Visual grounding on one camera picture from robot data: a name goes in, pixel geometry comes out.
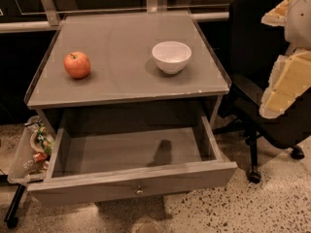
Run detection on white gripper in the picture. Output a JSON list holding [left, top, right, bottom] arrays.
[[259, 0, 311, 119]]

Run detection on snack packets in bin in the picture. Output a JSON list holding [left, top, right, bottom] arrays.
[[24, 120, 55, 174]]

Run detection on grey top drawer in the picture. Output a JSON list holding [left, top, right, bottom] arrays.
[[28, 116, 237, 206]]

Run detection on white ceramic bowl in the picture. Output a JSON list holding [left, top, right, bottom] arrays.
[[152, 41, 191, 74]]

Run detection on grey drawer cabinet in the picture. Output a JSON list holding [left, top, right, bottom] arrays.
[[25, 11, 230, 131]]

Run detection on black stand leg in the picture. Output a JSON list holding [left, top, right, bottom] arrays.
[[4, 184, 25, 229]]

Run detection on black office chair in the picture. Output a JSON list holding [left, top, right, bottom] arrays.
[[213, 0, 311, 183]]

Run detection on red apple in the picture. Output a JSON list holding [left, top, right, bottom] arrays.
[[63, 51, 91, 79]]

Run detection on round metal drawer knob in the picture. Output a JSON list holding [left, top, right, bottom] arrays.
[[135, 185, 145, 195]]

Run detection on metal rail with brackets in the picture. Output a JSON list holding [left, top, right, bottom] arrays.
[[0, 0, 229, 34]]

